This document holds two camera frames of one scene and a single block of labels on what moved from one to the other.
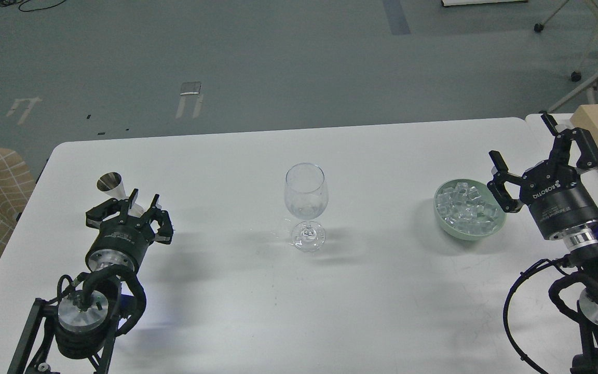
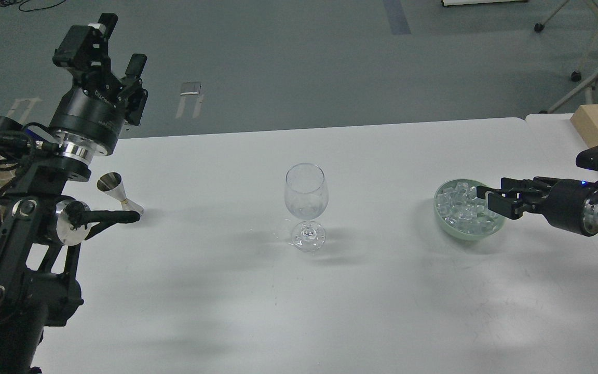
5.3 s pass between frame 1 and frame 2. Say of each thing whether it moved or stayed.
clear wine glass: stayed
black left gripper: moved
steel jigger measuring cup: stayed
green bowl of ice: stayed
